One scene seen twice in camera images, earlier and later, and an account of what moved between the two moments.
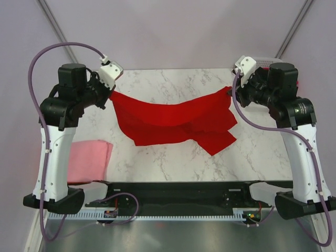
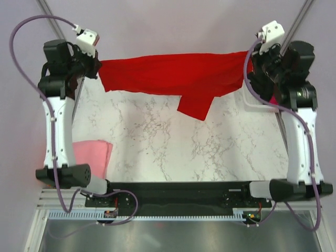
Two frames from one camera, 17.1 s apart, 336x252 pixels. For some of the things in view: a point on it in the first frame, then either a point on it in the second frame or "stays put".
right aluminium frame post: (294, 29) stays put
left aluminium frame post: (43, 5) stays put
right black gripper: (241, 92) -> (258, 59)
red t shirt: (204, 121) -> (197, 79)
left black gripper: (95, 79) -> (95, 63)
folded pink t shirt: (88, 161) stays put
